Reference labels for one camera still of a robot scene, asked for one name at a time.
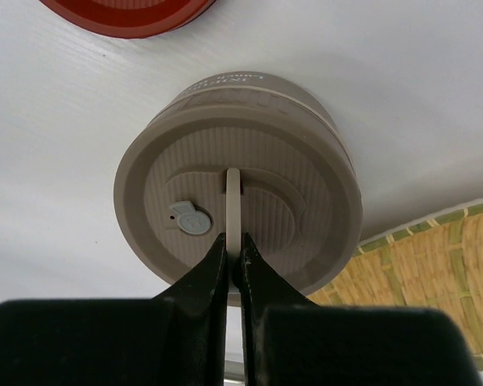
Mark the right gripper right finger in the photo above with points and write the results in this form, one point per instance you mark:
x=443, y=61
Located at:
x=290, y=340

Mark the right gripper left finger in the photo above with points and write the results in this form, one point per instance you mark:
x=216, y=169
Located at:
x=175, y=338

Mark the brown round lid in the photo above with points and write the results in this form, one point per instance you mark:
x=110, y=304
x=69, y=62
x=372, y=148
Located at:
x=234, y=161

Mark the red round lid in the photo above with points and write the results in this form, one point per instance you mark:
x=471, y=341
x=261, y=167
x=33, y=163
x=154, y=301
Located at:
x=129, y=19

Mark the woven bamboo tray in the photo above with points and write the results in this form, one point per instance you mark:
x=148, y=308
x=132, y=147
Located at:
x=436, y=262

